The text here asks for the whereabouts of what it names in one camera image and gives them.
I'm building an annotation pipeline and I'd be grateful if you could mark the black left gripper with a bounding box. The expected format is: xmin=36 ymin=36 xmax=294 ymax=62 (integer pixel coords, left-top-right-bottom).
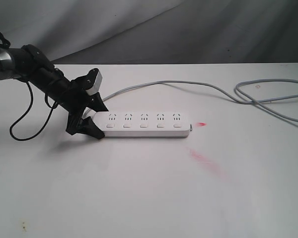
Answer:
xmin=56 ymin=76 xmax=108 ymax=139

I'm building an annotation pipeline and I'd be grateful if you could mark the white five-outlet power strip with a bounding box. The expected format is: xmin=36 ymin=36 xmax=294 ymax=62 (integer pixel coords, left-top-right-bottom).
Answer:
xmin=93 ymin=111 xmax=192 ymax=138

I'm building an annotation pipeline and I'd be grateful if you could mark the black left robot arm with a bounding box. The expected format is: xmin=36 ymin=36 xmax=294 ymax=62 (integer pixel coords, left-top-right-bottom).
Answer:
xmin=0 ymin=32 xmax=108 ymax=139

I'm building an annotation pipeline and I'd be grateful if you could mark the grey backdrop cloth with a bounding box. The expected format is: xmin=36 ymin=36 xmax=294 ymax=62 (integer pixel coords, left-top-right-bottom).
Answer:
xmin=0 ymin=0 xmax=298 ymax=64

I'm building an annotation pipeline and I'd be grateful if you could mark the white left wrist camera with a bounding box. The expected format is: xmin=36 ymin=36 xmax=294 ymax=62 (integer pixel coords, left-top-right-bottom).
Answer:
xmin=84 ymin=68 xmax=102 ymax=96

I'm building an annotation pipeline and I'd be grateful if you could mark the grey power cable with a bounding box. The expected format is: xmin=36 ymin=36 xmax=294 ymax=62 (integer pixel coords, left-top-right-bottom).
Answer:
xmin=85 ymin=78 xmax=298 ymax=129

